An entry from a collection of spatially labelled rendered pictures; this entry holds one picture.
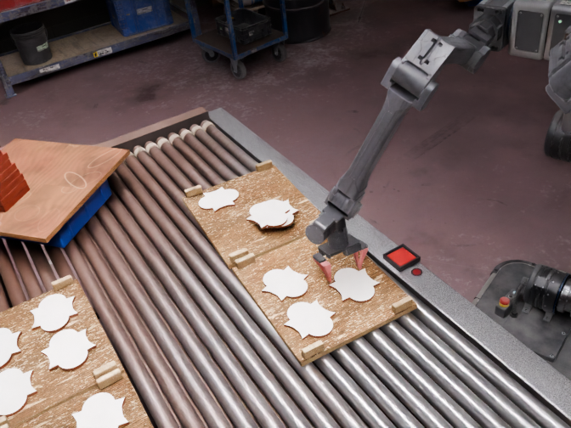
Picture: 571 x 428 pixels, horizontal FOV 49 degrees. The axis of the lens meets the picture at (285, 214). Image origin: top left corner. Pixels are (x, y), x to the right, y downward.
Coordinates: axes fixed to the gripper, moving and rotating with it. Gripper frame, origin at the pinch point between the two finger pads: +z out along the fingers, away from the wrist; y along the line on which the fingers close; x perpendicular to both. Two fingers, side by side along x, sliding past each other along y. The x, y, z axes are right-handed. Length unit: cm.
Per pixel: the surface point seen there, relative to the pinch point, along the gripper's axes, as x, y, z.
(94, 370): 2, -70, -1
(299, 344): -14.4, -22.4, 4.8
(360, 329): -18.5, -7.0, 5.6
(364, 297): -10.6, -0.6, 2.8
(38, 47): 442, -34, -37
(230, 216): 42.3, -16.2, -8.8
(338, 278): -1.1, -2.5, 0.5
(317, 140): 222, 102, 43
